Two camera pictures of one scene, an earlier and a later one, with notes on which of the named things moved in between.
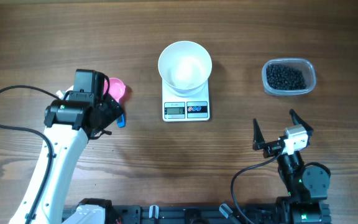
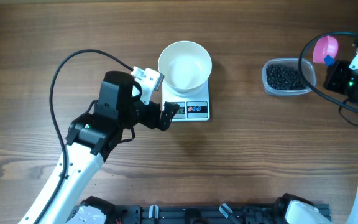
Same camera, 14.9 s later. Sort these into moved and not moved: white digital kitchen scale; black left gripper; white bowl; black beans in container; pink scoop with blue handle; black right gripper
Moved: black left gripper; black right gripper; pink scoop with blue handle
Not moved: white digital kitchen scale; black beans in container; white bowl
